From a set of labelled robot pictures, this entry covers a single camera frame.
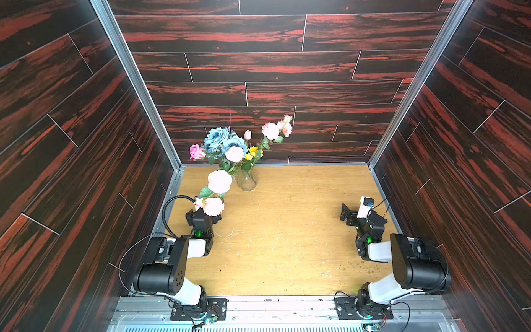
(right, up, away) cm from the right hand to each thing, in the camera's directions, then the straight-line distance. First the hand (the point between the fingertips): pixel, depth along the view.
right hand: (358, 205), depth 92 cm
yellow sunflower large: (-48, +25, +2) cm, 55 cm away
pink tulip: (-50, +32, +1) cm, 60 cm away
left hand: (-70, -1, +2) cm, 70 cm away
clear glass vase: (-51, +11, +9) cm, 53 cm away
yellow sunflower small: (-50, +22, +3) cm, 55 cm away
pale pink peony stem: (-60, +5, -27) cm, 66 cm away
